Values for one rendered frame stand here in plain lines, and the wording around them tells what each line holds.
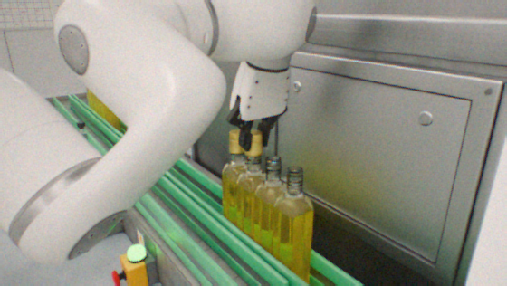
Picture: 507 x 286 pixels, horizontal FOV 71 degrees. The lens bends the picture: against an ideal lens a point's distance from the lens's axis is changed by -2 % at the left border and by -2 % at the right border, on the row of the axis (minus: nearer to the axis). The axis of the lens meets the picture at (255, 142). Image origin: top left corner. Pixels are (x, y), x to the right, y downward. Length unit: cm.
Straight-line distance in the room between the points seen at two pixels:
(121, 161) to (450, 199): 49
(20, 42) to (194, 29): 603
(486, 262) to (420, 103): 25
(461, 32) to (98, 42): 46
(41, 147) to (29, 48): 608
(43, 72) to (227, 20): 607
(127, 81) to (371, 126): 48
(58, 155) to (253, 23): 24
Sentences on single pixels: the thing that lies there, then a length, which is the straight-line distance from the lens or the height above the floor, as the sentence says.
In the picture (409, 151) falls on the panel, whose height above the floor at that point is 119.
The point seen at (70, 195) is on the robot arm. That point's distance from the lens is 26.
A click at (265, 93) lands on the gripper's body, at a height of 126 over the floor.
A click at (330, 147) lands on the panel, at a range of 73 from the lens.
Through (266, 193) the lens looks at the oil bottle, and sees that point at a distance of 67.
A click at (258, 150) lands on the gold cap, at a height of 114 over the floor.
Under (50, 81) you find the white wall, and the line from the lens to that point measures 644.
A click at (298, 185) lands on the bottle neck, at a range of 63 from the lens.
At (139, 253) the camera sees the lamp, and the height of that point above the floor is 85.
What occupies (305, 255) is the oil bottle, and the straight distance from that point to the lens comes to 70.
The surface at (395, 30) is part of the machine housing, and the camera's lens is 62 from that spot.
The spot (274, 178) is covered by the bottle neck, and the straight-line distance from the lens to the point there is 67.
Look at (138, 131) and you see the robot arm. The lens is 25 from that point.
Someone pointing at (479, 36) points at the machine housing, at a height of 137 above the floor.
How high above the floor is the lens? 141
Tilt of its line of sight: 21 degrees down
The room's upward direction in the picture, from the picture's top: straight up
